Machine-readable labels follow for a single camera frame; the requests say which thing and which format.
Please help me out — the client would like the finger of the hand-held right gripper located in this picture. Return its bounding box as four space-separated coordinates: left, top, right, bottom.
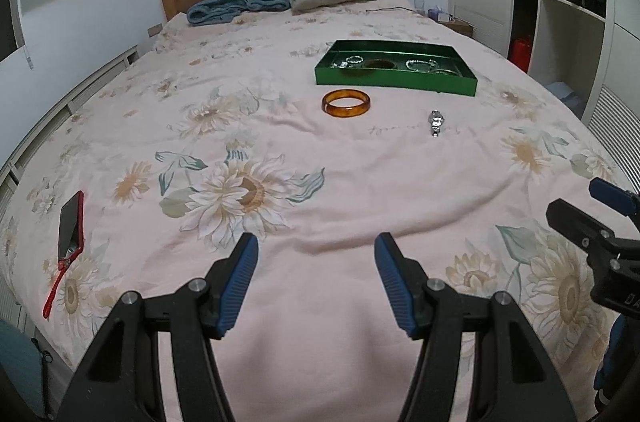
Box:
546 199 617 253
588 177 640 218

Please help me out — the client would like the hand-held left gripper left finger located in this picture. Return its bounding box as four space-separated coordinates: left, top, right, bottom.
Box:
55 232 260 422

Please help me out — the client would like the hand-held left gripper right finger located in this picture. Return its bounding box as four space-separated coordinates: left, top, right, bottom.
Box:
374 232 576 422

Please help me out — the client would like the green rectangular tray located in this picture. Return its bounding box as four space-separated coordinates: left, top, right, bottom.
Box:
314 40 479 96

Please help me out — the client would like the person's right forearm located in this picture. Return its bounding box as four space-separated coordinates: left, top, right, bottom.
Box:
592 315 631 408

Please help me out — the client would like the white louvred panel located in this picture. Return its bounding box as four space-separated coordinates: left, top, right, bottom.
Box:
582 85 640 183

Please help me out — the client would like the bed with floral sheet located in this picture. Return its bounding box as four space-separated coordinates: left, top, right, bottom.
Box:
0 0 640 422

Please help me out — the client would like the red bag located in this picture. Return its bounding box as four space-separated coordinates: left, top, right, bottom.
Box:
507 35 533 72

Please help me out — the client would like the red smartphone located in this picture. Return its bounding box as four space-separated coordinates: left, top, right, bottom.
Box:
57 191 86 259

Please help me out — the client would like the amber translucent bangle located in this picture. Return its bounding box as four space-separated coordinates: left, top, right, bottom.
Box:
321 88 372 119

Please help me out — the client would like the wooden nightstand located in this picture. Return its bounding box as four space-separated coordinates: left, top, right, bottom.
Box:
440 20 475 38

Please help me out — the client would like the blue fabric bag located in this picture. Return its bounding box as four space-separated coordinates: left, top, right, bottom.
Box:
0 319 53 418

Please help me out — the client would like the white low cabinet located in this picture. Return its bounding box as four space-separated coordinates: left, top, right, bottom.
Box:
0 45 140 203

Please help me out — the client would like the large blue folded blanket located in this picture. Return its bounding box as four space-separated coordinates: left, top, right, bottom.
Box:
186 0 251 24

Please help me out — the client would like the thin fine chain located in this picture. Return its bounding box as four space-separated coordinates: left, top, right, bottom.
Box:
367 123 431 134

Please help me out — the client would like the red lanyard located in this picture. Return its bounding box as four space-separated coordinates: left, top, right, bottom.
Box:
42 247 83 319

